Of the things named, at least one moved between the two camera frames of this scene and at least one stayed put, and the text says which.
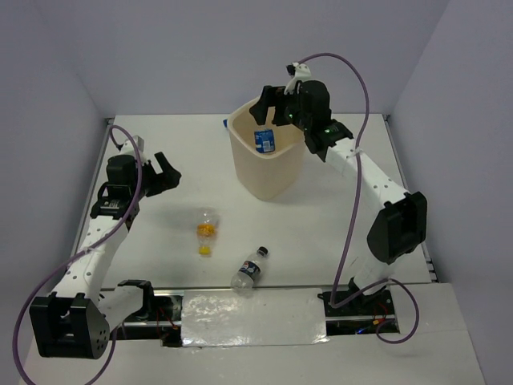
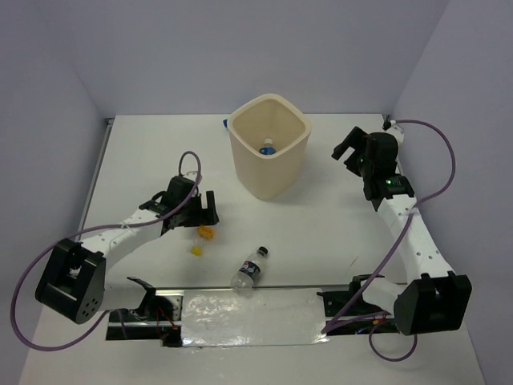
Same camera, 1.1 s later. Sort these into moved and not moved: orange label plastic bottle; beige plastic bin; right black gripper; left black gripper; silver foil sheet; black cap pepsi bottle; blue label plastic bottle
Moved: right black gripper; left black gripper; orange label plastic bottle; blue label plastic bottle
Not moved: black cap pepsi bottle; silver foil sheet; beige plastic bin
